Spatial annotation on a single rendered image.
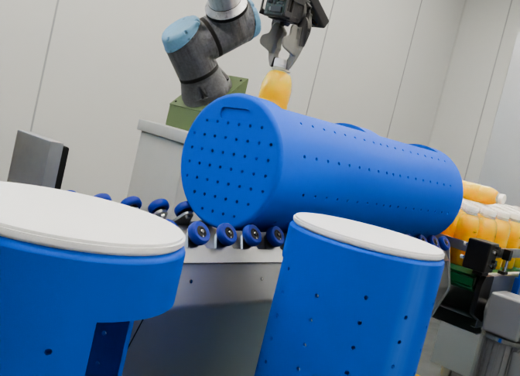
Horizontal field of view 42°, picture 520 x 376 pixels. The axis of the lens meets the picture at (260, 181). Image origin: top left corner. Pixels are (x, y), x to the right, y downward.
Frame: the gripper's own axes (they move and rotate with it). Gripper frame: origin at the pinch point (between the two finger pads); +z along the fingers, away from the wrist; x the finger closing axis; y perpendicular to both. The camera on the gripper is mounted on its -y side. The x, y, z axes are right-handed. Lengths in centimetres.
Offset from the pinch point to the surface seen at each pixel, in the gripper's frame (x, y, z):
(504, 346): 34, -89, 61
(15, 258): 41, 79, 31
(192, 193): -7.1, 10.9, 31.7
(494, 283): 24, -94, 45
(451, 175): 13, -69, 16
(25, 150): -1, 55, 26
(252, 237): 12.0, 10.8, 36.0
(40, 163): 4, 55, 27
